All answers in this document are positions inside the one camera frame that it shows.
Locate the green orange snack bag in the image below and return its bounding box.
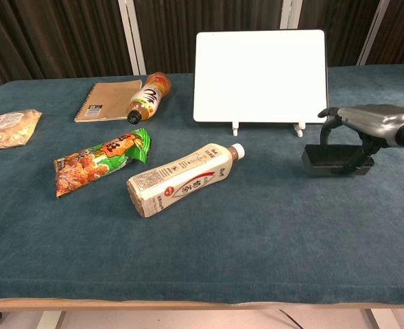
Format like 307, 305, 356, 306
53, 127, 152, 199

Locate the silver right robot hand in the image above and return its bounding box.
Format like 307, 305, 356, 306
317, 103, 404, 170

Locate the clear bag of snacks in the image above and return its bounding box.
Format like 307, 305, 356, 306
0, 108, 43, 151

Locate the brown spiral notebook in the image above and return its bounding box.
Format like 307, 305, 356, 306
73, 79, 143, 123

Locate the dark brown curtain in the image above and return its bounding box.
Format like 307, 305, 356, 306
0, 0, 404, 93

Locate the teal table cloth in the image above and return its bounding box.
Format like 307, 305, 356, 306
0, 63, 404, 305

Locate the orange juice bottle black cap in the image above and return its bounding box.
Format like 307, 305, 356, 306
126, 71, 173, 125

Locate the white board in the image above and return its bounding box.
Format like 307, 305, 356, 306
192, 29, 329, 125

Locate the beige milk tea bottle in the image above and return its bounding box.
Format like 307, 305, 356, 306
126, 143, 246, 218

